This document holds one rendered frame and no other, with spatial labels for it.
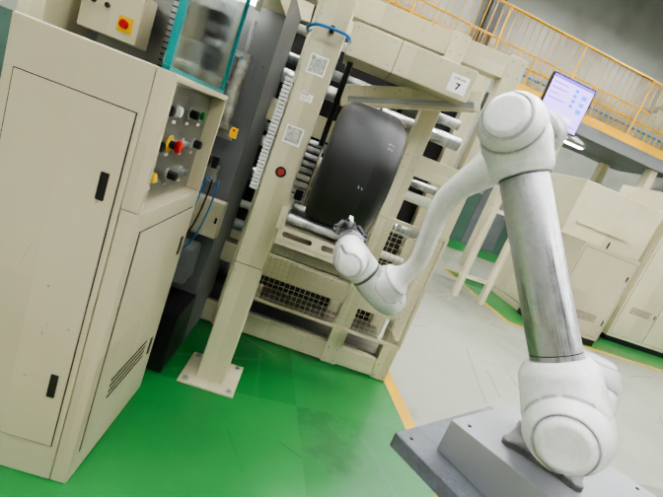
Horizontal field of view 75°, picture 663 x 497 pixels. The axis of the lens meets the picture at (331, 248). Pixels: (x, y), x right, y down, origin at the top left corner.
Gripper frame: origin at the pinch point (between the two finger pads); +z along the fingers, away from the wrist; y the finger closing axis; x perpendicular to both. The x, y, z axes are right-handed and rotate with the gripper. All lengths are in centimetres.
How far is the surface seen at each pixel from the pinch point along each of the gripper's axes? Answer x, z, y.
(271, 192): 7.7, 25.5, 33.1
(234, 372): 104, 25, 23
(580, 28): -355, 1071, -475
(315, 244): 18.5, 13.9, 8.5
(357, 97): -40, 72, 12
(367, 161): -21.6, 10.7, 1.5
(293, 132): -18.8, 29.2, 32.7
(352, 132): -29.0, 15.0, 10.4
